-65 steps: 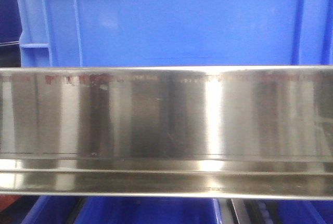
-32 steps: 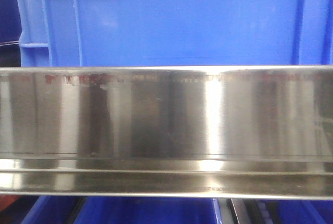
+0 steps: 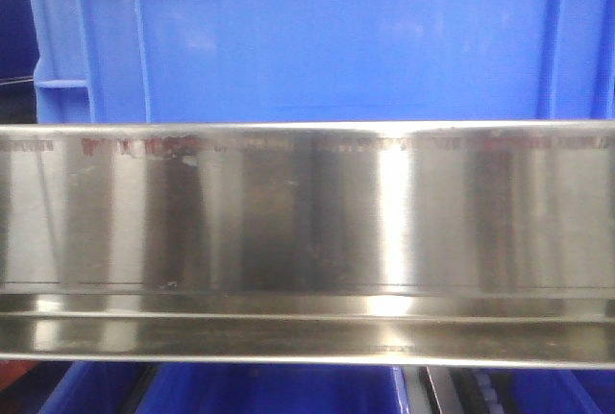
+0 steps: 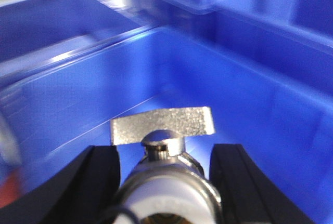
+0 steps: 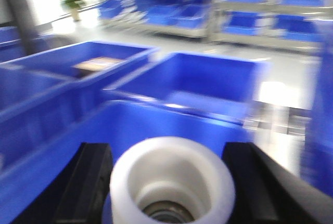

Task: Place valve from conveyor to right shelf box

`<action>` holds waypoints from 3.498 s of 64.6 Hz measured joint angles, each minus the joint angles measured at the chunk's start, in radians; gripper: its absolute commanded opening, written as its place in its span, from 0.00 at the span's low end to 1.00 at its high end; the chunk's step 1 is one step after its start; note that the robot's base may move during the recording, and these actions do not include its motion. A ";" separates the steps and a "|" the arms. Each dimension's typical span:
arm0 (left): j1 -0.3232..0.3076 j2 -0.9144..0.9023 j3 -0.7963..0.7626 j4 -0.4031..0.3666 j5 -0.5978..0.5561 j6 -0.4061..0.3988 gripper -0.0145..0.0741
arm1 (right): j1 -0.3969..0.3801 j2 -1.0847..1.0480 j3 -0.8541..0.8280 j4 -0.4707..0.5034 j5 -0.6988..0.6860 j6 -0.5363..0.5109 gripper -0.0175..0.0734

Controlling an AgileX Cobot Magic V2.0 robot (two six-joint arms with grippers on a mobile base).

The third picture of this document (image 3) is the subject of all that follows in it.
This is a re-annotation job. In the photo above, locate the lower blue bin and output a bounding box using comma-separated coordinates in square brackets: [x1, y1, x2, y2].
[40, 362, 411, 413]

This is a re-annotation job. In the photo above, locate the large blue shelf box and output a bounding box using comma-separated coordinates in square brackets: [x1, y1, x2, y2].
[31, 0, 614, 123]

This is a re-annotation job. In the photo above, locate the stainless steel shelf rail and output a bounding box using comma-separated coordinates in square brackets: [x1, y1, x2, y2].
[1, 121, 614, 368]

